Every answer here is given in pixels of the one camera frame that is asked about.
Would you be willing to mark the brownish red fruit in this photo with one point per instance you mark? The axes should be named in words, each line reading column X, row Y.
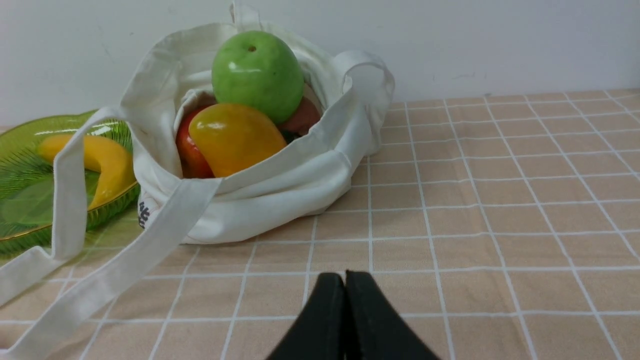
column 305, row 117

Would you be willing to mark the green apple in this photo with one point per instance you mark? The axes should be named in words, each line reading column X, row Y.
column 258, row 69

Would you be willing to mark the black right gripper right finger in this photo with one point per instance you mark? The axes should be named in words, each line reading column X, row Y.
column 375, row 329

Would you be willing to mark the white cloth tote bag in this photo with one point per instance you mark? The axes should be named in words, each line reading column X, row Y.
column 355, row 87

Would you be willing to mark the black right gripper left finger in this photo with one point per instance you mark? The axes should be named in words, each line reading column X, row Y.
column 316, row 332

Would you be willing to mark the beige checkered tablecloth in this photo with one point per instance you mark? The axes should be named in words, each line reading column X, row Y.
column 500, row 228

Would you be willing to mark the yellow banana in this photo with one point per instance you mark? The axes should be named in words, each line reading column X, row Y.
column 94, row 178

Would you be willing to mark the red apple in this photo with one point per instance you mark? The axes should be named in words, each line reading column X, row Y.
column 193, row 162

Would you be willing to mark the yellow orange mango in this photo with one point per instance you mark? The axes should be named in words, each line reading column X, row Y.
column 234, row 137

